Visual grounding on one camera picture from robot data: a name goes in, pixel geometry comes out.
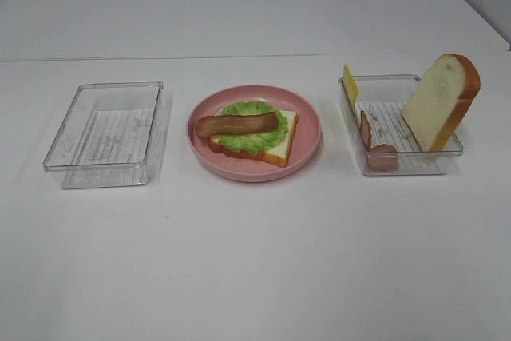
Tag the right clear plastic tray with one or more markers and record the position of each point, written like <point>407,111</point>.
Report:
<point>383,97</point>

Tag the bread slice in right tray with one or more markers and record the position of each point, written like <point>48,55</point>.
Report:
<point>443,97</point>

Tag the left clear plastic tray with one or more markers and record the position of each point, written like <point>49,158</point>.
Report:
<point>111,136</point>

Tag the yellow cheese slice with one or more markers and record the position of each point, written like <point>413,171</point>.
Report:
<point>350,86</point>

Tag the green lettuce leaf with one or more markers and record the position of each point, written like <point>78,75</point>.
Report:
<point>254,142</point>

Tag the brown bacon strip tray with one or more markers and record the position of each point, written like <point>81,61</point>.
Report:
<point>236,124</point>

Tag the bread slice from tray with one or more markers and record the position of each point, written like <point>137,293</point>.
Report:
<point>277,155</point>

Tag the clear plastic tray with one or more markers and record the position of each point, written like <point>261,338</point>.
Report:
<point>111,136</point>
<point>383,97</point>

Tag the red bacon strip tray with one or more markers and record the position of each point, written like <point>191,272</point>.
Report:
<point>382,157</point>

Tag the pink round plate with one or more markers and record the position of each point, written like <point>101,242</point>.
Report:
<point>304,144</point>

